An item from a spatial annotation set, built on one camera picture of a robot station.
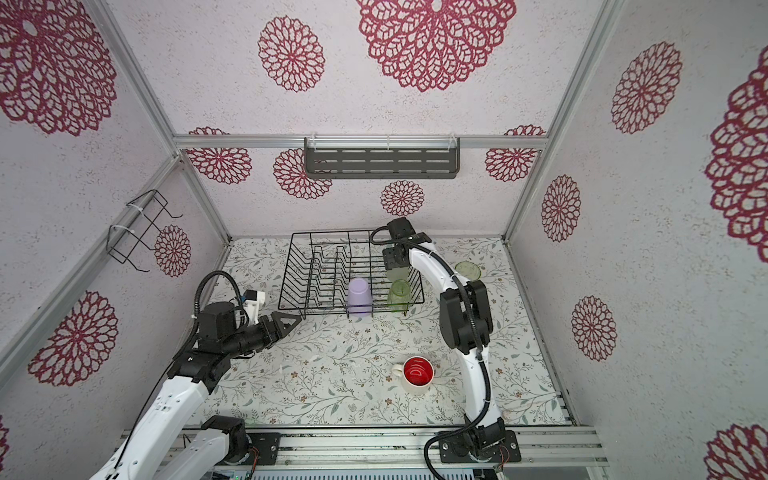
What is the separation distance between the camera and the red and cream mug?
0.78 metres

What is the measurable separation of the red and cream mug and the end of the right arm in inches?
11.1

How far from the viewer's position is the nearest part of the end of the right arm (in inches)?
29.2
